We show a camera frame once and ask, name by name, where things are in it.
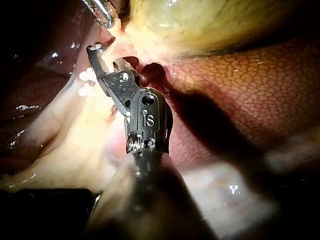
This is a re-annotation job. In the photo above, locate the right arm instrument jaw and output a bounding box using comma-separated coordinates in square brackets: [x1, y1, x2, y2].
[86, 42, 106, 80]
[113, 57, 134, 74]

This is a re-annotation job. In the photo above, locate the left arm instrument jaw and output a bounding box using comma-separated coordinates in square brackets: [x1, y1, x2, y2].
[81, 0, 120, 29]

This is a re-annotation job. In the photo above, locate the right arm instrument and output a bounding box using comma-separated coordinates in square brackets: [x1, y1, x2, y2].
[99, 70, 174, 155]

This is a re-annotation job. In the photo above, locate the gallbladder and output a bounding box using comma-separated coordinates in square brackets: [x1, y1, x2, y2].
[107, 0, 320, 59]

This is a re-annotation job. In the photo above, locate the white clip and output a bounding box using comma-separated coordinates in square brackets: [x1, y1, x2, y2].
[78, 66, 96, 83]
[77, 83, 94, 99]

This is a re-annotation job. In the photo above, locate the thin tube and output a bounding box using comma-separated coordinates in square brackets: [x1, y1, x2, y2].
[99, 27, 121, 73]

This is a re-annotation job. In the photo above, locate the pale fatty tissue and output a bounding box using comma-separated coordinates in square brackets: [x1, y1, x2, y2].
[182, 138, 320, 240]
[0, 62, 133, 195]

